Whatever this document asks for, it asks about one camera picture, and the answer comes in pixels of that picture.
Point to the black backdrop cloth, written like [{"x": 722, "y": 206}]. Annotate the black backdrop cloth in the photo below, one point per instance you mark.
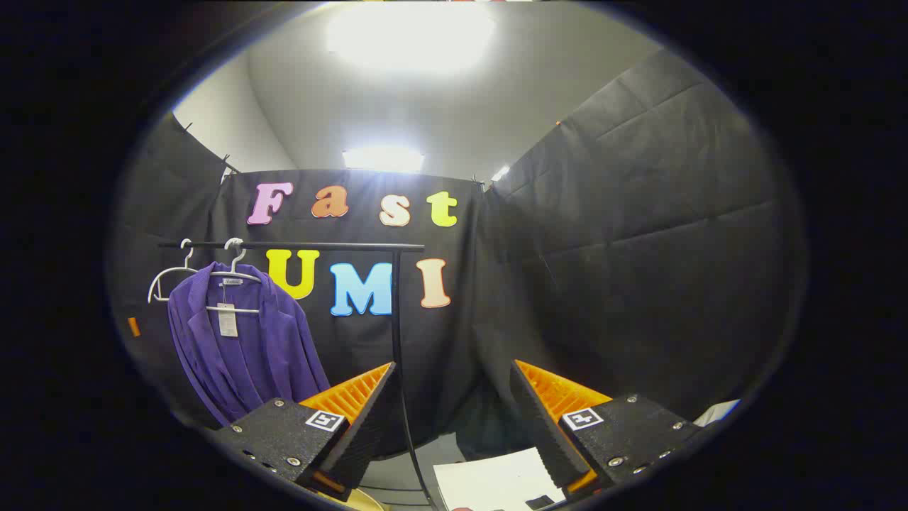
[{"x": 603, "y": 284}]

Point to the black metal clothes rack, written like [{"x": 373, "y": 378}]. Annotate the black metal clothes rack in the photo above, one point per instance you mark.
[{"x": 396, "y": 319}]

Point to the white box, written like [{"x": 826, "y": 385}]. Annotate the white box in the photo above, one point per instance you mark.
[{"x": 489, "y": 482}]

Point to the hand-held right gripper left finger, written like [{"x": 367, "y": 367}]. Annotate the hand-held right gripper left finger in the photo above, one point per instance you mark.
[{"x": 369, "y": 419}]

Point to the purple knitted cardigan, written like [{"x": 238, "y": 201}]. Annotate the purple knitted cardigan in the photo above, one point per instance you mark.
[{"x": 269, "y": 355}]

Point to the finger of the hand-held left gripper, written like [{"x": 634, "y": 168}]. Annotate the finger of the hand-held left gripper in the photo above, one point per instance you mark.
[{"x": 134, "y": 327}]

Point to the beige laundry hamper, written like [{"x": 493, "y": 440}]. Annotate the beige laundry hamper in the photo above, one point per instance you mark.
[{"x": 365, "y": 502}]

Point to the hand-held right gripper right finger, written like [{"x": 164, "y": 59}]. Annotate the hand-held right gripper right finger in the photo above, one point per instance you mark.
[{"x": 539, "y": 426}]

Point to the ceiling light panel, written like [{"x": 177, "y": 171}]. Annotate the ceiling light panel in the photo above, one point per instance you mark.
[
  {"x": 500, "y": 173},
  {"x": 411, "y": 35},
  {"x": 383, "y": 159}
]

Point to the white clothes hanger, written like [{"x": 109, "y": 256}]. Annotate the white clothes hanger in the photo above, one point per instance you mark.
[
  {"x": 234, "y": 310},
  {"x": 170, "y": 272}
]

